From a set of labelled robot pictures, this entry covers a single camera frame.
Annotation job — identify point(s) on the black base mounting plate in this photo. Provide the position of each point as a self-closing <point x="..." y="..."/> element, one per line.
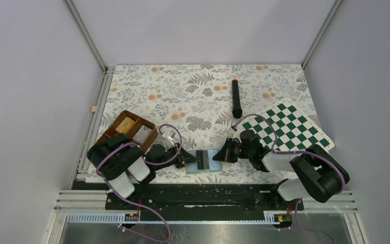
<point x="244" y="197"/>

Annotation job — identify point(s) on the black microphone orange tip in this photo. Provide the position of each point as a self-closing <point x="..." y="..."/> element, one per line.
<point x="236" y="109"/>

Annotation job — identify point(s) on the yellow block in basket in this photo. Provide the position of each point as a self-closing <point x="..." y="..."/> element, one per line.
<point x="125" y="125"/>

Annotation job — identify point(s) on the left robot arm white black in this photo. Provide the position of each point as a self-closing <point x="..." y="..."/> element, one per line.
<point x="116" y="158"/>

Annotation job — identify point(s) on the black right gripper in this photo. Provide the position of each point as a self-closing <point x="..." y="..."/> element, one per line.
<point x="225" y="154"/>

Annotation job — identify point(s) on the aluminium cable duct rail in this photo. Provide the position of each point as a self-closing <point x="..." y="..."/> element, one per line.
<point x="130" y="218"/>

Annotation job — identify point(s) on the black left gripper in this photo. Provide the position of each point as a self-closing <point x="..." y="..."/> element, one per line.
<point x="186" y="158"/>

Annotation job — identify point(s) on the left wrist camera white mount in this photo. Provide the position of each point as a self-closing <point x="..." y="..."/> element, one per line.
<point x="170" y="137"/>

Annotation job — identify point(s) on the white card in basket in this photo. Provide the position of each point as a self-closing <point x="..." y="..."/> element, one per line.
<point x="142" y="134"/>

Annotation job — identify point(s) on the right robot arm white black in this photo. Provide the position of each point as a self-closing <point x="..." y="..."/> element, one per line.
<point x="319" y="175"/>

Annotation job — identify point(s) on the green white chessboard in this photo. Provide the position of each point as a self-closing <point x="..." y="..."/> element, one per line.
<point x="288" y="128"/>

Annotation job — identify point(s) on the floral patterned table mat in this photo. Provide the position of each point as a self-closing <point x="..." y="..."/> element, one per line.
<point x="197" y="99"/>

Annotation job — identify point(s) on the brown wicker basket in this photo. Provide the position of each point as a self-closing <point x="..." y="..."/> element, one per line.
<point x="110" y="131"/>

